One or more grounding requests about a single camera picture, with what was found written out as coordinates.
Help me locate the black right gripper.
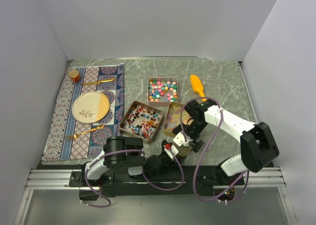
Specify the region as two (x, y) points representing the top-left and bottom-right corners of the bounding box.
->
(172, 119), (208, 153)

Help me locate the round wooden jar lid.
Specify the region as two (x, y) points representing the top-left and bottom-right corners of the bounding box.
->
(177, 146), (191, 157)

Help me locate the gold tin of lollipops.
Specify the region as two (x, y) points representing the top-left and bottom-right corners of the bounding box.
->
(119, 101), (163, 144)

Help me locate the yellow plastic scoop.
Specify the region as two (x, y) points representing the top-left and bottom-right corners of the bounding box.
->
(190, 75), (205, 97)

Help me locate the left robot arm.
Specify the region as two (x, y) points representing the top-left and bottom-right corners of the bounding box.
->
(80, 136), (179, 187)

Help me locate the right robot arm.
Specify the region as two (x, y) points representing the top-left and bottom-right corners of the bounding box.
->
(173, 99), (279, 185)

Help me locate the yellow tin of popsicle candies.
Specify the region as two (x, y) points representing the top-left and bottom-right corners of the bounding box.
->
(163, 102), (184, 137)

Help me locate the pink tin of star candies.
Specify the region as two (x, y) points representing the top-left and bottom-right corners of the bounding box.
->
(147, 77), (179, 106)

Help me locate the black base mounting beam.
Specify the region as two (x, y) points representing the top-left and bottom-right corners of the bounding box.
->
(69, 160), (245, 201)

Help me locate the yellow round plate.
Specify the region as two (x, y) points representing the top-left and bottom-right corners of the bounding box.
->
(72, 91), (110, 123)

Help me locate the gold fork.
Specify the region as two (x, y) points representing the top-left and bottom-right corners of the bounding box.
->
(65, 124), (105, 140)

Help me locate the patterned mandala placemat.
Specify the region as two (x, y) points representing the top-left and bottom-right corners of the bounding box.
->
(41, 64), (124, 162)

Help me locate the gold knife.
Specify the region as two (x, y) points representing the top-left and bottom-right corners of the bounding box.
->
(82, 78), (116, 86)

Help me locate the orange cup with lid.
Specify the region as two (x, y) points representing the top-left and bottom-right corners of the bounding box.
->
(68, 70), (80, 83)

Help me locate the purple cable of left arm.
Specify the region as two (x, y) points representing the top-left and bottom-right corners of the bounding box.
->
(84, 149), (185, 207)

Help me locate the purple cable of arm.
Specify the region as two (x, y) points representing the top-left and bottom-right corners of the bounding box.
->
(84, 149), (185, 207)
(180, 97), (250, 204)

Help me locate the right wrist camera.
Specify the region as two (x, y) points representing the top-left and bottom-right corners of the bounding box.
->
(173, 132), (193, 147)

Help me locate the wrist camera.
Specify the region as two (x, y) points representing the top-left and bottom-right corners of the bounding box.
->
(161, 140), (179, 160)
(173, 132), (193, 147)

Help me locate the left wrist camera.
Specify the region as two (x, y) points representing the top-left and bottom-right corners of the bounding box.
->
(161, 140), (179, 160)

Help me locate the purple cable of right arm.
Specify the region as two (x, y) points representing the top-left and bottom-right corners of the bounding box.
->
(180, 97), (250, 204)

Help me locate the aluminium rail frame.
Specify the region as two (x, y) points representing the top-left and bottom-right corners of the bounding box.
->
(14, 61), (297, 225)

